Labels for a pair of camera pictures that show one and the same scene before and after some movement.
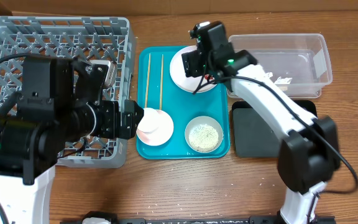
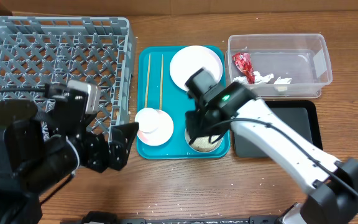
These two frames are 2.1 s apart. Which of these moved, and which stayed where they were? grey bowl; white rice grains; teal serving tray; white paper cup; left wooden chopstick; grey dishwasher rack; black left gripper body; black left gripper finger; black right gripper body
Moved: black right gripper body; black left gripper body; black left gripper finger
Stayed: left wooden chopstick; grey dishwasher rack; grey bowl; white paper cup; white rice grains; teal serving tray
